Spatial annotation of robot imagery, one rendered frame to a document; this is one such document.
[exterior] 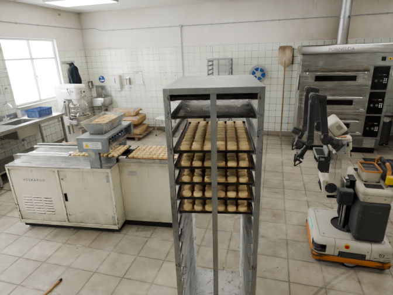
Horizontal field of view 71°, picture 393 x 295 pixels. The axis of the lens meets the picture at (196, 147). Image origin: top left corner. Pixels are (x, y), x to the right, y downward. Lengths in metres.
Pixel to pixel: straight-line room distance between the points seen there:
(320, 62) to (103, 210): 4.45
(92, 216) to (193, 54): 4.68
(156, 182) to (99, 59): 5.40
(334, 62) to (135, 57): 4.57
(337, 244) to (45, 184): 3.11
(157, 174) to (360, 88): 4.08
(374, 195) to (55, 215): 3.33
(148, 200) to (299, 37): 4.85
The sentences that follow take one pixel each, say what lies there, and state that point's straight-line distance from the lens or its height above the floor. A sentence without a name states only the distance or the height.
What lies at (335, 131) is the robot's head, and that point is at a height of 1.27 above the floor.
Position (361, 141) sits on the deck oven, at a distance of 6.15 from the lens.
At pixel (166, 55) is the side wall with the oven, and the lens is 7.14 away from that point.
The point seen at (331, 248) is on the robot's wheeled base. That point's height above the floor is 0.20.
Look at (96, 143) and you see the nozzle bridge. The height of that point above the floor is 1.13.
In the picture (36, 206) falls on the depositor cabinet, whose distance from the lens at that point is 3.81.
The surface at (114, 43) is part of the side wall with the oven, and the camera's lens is 7.74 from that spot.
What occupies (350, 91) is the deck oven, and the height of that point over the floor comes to 1.20.
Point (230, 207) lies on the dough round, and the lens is 1.58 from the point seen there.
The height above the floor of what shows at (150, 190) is 0.50.
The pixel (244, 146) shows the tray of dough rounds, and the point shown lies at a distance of 1.44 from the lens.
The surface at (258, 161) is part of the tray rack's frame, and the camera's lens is 1.41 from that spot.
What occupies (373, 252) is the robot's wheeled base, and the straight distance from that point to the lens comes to 3.09.
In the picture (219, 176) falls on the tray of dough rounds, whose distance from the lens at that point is 1.51.
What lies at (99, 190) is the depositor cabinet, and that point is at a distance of 3.24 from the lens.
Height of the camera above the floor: 1.98
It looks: 19 degrees down
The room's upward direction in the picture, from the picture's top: 2 degrees counter-clockwise
